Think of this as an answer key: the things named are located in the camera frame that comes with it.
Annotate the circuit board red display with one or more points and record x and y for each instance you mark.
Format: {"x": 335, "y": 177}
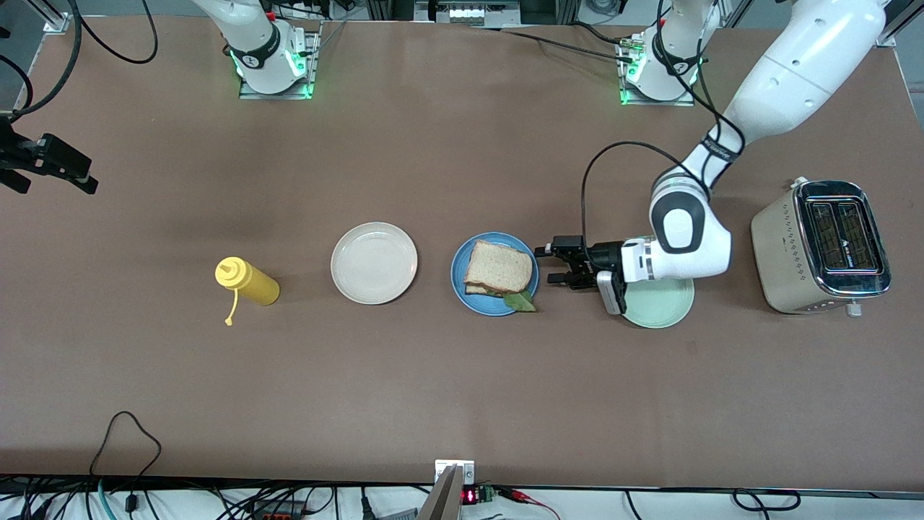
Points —
{"x": 471, "y": 495}

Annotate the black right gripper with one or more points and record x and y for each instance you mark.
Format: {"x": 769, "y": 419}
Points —
{"x": 22, "y": 157}

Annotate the toasted bread slice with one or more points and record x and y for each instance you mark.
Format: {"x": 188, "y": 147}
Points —
{"x": 480, "y": 290}
{"x": 498, "y": 266}

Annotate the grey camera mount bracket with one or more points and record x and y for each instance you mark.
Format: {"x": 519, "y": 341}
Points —
{"x": 451, "y": 498}

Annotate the blue round plate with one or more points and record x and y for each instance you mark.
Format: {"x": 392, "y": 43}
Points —
{"x": 462, "y": 303}

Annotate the pale green round plate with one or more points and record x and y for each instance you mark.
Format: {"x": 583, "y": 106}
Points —
{"x": 664, "y": 307}

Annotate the metal table corner bracket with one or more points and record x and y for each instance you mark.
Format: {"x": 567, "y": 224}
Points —
{"x": 56, "y": 23}
{"x": 886, "y": 40}

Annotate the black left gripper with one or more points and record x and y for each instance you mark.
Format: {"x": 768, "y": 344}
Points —
{"x": 605, "y": 257}

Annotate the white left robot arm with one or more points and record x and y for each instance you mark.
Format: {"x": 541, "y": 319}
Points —
{"x": 794, "y": 65}

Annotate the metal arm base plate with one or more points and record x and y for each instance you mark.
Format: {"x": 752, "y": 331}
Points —
{"x": 274, "y": 96}
{"x": 657, "y": 103}

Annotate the yellow squeeze bottle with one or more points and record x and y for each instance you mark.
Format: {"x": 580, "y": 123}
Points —
{"x": 256, "y": 285}

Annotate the green lettuce leaf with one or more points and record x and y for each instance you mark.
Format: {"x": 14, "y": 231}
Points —
{"x": 521, "y": 302}

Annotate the beige round plate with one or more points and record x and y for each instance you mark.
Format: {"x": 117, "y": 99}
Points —
{"x": 374, "y": 263}

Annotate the beige chrome toaster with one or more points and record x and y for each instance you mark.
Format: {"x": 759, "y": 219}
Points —
{"x": 783, "y": 253}

